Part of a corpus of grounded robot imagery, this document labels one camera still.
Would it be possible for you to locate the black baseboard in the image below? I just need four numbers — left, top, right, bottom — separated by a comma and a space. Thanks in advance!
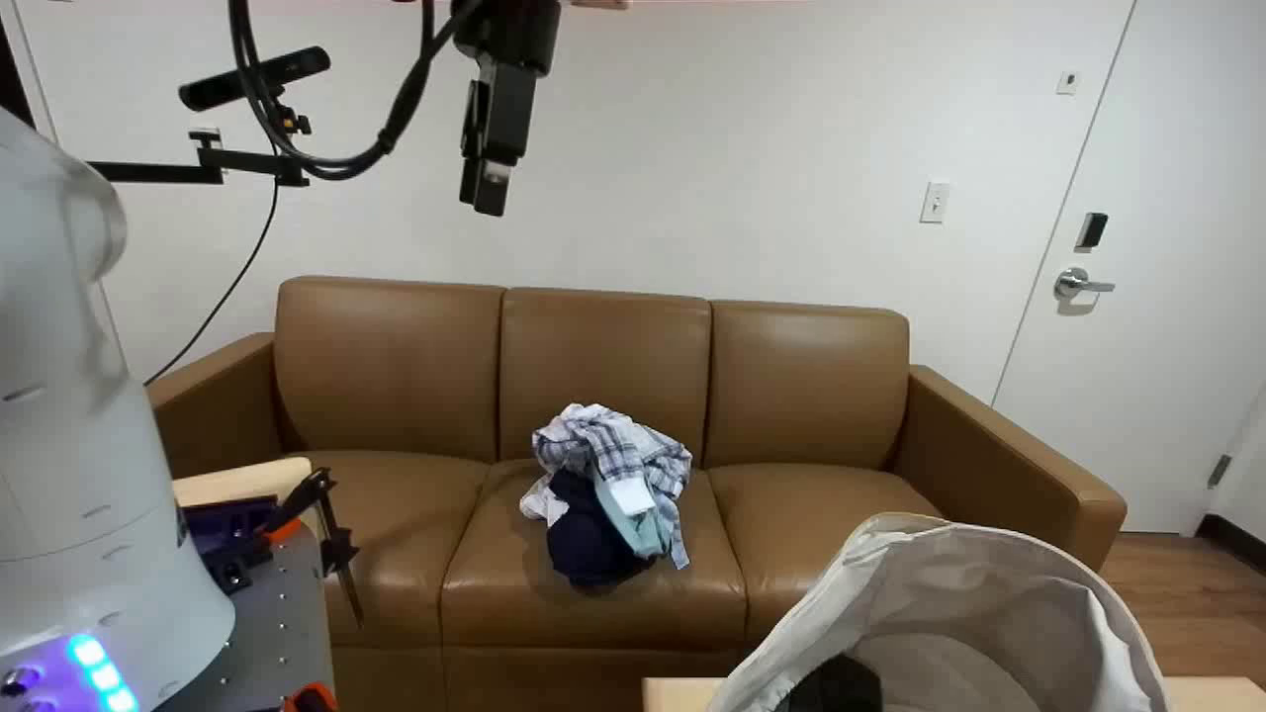
1196, 512, 1266, 578

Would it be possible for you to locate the white patterned cloth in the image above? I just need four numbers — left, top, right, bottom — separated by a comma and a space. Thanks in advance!
516, 475, 569, 531

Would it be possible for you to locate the black robot cable hose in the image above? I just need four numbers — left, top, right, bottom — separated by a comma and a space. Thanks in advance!
226, 0, 479, 185

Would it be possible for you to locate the white light switch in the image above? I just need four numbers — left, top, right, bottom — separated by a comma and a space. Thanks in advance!
917, 179, 955, 230

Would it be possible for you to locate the black door keypad lock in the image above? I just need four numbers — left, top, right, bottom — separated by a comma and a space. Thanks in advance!
1074, 211, 1111, 256

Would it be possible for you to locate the silver door handle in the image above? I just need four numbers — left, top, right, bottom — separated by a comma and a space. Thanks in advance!
1049, 264, 1121, 317

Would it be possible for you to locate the black orange clamp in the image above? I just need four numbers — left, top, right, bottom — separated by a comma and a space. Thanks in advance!
252, 466, 368, 625

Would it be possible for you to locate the black cloth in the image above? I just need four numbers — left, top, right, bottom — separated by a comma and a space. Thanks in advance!
546, 466, 661, 594

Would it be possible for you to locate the light wooden block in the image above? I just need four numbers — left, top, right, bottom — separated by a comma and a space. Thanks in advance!
172, 455, 318, 515

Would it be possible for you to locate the brown leather sofa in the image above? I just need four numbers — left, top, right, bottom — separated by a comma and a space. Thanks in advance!
147, 273, 1132, 712

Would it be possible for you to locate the white door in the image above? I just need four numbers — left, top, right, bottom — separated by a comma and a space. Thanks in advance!
995, 0, 1266, 537

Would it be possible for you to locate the grey fabric laundry bag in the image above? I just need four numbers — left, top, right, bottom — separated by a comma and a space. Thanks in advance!
708, 512, 1177, 712

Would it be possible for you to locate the black stereo camera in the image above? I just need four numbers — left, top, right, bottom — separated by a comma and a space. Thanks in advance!
173, 43, 337, 115

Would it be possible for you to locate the black stand pole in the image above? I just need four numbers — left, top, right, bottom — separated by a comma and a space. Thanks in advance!
0, 20, 40, 131

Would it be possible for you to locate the thin black camera cable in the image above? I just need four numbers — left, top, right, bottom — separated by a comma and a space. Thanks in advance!
139, 111, 290, 387

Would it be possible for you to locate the blue white plaid cloth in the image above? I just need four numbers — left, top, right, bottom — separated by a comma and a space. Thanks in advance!
529, 399, 698, 575

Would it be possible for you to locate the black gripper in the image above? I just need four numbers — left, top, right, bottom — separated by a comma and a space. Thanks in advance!
453, 0, 565, 222

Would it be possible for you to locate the grey perforated base plate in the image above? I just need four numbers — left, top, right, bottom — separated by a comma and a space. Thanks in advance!
156, 519, 342, 712

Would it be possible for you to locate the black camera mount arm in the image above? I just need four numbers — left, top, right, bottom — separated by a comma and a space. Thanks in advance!
87, 95, 318, 192

